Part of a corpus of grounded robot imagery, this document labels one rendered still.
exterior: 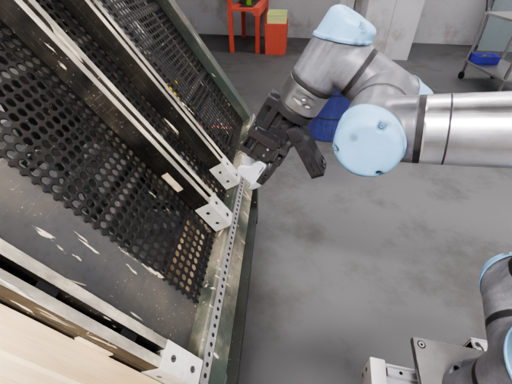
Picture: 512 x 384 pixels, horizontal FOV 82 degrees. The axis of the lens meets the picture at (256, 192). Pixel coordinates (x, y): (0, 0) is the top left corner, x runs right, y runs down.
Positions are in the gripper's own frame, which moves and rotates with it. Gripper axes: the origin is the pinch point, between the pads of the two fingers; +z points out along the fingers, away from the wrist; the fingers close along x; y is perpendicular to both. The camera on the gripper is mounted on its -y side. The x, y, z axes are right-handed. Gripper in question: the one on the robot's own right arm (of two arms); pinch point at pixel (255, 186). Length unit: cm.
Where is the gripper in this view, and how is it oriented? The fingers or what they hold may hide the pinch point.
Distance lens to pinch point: 63.7
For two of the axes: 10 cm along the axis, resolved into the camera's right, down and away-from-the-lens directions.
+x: -2.1, 6.2, -7.5
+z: -4.4, 6.2, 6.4
